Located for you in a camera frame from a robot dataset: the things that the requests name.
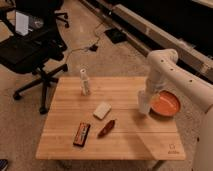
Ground white ceramic cup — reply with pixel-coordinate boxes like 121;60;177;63
138;91;150;115

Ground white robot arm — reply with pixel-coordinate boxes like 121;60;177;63
145;49;213;171

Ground orange ceramic bowl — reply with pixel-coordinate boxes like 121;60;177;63
151;90;181;117

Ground white sponge block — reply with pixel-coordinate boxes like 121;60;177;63
93;102;111;120

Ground small white bottle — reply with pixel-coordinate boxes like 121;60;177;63
80;68;90;96

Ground red chili pepper toy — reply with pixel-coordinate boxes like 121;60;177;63
98;120;115;138

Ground black orange candy bar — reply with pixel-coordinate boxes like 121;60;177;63
73;122;90;147

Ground black floor plate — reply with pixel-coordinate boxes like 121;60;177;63
105;28;126;44

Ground black office chair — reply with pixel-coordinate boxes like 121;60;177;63
0;0;68;114

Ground white paper on chair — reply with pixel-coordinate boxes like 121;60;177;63
15;11;29;36

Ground dark object floor corner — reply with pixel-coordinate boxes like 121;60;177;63
0;159;8;171

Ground cable with plug on floor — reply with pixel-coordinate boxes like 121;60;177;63
63;20;111;65

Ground long aluminium rail beam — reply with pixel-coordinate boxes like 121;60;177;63
79;0;213;82

